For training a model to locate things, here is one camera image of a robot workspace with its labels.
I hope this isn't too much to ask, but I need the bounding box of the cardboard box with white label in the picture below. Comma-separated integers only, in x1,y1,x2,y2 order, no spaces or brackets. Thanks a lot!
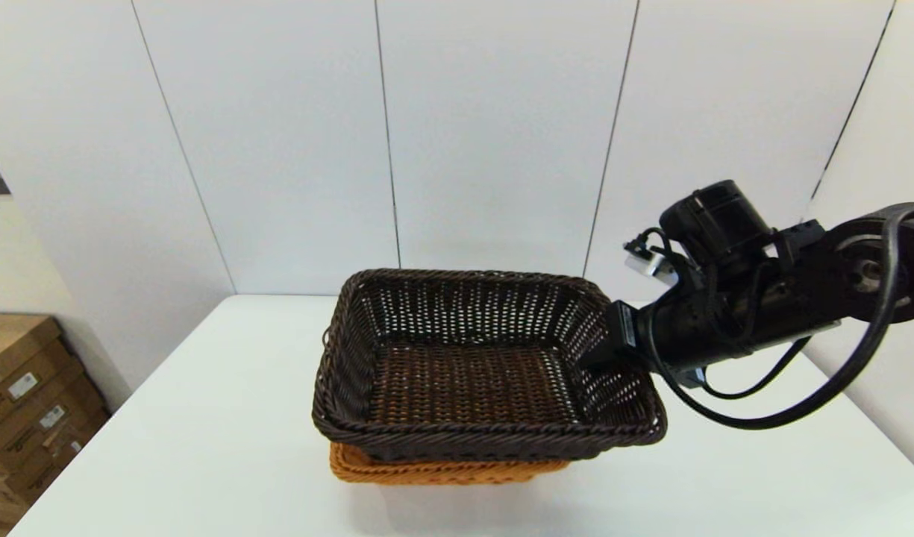
0,373,105,475
0,313,83,439
1,409,114,508

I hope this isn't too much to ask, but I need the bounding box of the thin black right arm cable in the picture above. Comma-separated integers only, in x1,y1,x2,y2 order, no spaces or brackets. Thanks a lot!
699,337,812,401

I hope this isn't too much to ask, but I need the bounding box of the orange wicker basket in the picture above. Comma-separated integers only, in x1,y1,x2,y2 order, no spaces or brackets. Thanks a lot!
328,442,573,487

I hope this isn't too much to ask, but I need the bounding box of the small silver right wrist camera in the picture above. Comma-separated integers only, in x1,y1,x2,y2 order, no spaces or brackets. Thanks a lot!
625,240,681,289

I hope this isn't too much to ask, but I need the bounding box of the dark brown wicker basket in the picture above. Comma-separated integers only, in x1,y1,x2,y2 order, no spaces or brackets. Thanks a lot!
311,268,668,463

